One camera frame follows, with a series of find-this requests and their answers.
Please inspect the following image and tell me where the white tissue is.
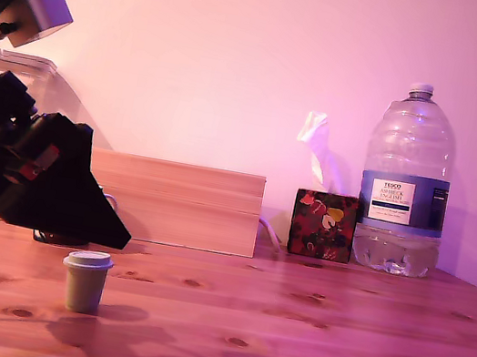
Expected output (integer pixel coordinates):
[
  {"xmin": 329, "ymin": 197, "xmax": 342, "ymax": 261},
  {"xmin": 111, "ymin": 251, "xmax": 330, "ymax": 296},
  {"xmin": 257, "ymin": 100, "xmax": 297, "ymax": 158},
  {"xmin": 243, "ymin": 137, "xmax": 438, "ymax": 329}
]
[{"xmin": 288, "ymin": 107, "xmax": 353, "ymax": 197}]

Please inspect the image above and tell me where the floral tissue box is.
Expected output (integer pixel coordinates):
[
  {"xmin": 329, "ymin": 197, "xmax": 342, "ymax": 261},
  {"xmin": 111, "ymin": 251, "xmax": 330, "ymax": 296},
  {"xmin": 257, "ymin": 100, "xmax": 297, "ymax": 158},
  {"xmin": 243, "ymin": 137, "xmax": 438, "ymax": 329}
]
[{"xmin": 284, "ymin": 186, "xmax": 361, "ymax": 266}]

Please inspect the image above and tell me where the white cable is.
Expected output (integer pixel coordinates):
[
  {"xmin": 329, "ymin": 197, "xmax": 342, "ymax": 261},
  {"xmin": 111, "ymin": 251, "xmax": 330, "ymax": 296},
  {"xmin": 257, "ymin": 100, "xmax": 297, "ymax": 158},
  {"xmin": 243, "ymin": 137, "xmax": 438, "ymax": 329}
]
[
  {"xmin": 253, "ymin": 217, "xmax": 288, "ymax": 254},
  {"xmin": 96, "ymin": 191, "xmax": 122, "ymax": 215}
]

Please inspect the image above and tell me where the wooden box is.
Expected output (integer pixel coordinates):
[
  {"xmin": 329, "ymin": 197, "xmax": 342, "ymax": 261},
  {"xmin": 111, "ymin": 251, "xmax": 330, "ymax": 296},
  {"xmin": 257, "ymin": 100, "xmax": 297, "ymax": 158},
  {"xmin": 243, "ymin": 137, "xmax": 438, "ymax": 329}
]
[{"xmin": 77, "ymin": 146, "xmax": 269, "ymax": 261}]

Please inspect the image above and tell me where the clear plastic storage container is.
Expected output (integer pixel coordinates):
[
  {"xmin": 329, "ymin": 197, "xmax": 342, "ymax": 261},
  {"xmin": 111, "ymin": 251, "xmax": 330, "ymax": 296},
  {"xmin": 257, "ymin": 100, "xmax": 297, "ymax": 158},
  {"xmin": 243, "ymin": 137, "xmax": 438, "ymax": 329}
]
[{"xmin": 0, "ymin": 46, "xmax": 127, "ymax": 152}]

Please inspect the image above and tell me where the large clear water bottle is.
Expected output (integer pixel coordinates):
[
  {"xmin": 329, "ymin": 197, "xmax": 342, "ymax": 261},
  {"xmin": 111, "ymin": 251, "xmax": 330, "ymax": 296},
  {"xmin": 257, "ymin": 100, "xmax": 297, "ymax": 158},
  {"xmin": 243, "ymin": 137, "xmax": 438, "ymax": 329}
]
[{"xmin": 345, "ymin": 74, "xmax": 470, "ymax": 283}]

